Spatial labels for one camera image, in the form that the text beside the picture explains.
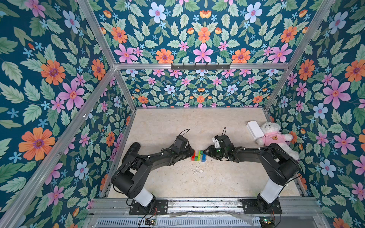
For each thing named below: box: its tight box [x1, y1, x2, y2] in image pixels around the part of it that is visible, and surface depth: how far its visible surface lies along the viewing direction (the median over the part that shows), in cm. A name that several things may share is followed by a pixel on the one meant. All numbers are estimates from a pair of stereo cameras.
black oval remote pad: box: [122, 142, 141, 163], surface depth 96 cm
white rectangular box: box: [246, 120, 265, 140], surface depth 103 cm
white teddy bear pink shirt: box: [256, 121, 299, 162], surface depth 95 cm
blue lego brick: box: [201, 152, 207, 163], surface depth 92 cm
